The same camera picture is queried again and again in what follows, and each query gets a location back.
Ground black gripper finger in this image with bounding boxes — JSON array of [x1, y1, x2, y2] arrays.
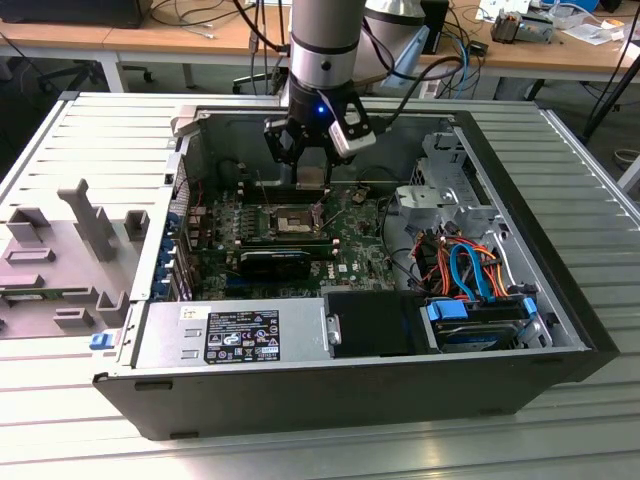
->
[[262, 117, 302, 190], [322, 143, 358, 195]]

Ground silver CPU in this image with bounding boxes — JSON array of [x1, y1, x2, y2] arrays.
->
[[296, 168, 325, 190]]

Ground metal socket cover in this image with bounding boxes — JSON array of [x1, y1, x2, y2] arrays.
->
[[309, 192, 351, 230]]

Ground CPU socket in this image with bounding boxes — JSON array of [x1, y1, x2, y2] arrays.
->
[[268, 203, 324, 237]]

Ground black case fan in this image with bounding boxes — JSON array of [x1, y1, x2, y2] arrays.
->
[[215, 157, 251, 190]]

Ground green motherboard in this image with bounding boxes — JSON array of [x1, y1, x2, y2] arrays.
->
[[187, 182, 401, 301]]

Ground metal drive cage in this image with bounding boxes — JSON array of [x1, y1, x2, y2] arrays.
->
[[394, 130, 507, 236]]

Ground green RAM stick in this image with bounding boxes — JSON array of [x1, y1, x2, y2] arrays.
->
[[240, 238, 335, 257], [0, 288, 66, 302]]

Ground white power strip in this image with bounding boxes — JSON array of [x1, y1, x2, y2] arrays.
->
[[418, 74, 442, 100]]

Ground pale blue teach pendant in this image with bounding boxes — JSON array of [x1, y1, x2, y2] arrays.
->
[[387, 24, 431, 86]]

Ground black graphics card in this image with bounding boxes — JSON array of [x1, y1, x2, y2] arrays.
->
[[238, 248, 312, 282]]

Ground black box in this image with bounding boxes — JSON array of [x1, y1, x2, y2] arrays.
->
[[419, 0, 451, 55]]

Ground wooden office desk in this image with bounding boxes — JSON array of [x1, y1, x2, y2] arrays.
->
[[0, 0, 294, 94], [414, 0, 640, 101]]

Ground black plastic shroud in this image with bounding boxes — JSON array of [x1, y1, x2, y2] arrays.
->
[[324, 289, 441, 359]]

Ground hard disk in blue carrier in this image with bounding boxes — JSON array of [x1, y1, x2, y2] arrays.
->
[[422, 294, 540, 355]]

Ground black office chair base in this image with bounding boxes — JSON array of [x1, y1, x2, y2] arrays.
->
[[29, 59, 101, 99]]

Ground grey desktop device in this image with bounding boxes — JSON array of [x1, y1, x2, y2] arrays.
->
[[489, 9, 556, 45]]

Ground black flat device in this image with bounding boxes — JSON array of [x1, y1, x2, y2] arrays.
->
[[0, 0, 146, 29]]

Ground silver power supply unit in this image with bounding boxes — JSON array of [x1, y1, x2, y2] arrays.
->
[[132, 297, 334, 369]]

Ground black PC case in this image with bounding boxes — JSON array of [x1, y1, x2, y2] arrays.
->
[[92, 102, 621, 441]]

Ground grey parts rack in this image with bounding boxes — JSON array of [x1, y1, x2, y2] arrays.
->
[[0, 178, 151, 341]]

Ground black tripod leg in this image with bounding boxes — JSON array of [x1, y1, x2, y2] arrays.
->
[[582, 29, 640, 141]]

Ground white paper sheets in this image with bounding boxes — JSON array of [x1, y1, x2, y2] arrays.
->
[[562, 17, 626, 47]]

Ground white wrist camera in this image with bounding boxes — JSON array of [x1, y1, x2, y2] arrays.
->
[[327, 97, 377, 157]]

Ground blue data wire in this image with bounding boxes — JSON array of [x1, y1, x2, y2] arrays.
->
[[449, 242, 496, 304]]

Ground orange wire bundle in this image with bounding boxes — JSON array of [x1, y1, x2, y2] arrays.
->
[[414, 239, 511, 301]]

